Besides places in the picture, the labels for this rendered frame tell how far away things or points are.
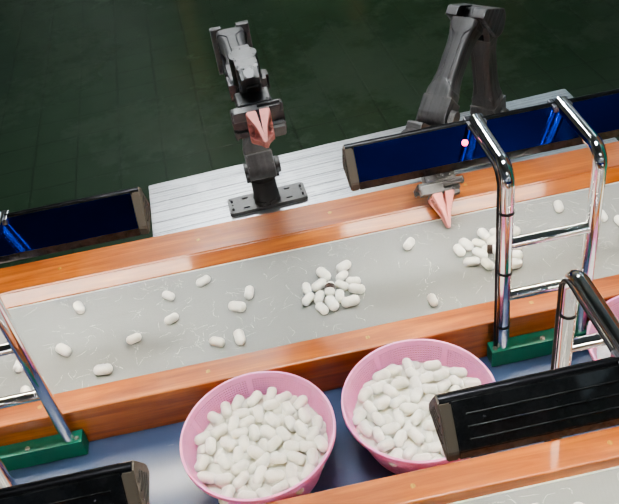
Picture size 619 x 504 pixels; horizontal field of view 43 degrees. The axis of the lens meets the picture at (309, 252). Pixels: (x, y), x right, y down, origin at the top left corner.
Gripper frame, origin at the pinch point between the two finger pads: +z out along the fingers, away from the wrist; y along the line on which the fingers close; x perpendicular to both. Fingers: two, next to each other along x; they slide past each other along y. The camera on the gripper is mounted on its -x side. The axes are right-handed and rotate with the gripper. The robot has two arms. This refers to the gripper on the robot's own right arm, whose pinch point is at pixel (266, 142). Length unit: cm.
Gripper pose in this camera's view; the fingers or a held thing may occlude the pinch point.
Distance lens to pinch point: 145.5
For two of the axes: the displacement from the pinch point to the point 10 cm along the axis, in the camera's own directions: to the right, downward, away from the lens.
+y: 9.7, -2.4, 0.8
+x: 1.3, 7.5, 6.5
